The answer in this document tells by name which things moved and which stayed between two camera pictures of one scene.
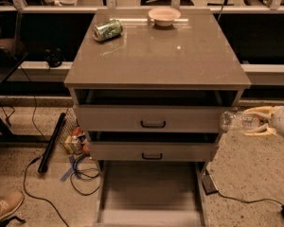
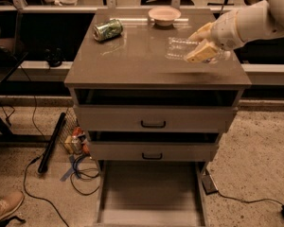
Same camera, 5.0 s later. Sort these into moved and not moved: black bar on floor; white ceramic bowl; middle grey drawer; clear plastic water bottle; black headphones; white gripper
Moved: white gripper; clear plastic water bottle
Not moved: black headphones; middle grey drawer; black bar on floor; white ceramic bowl
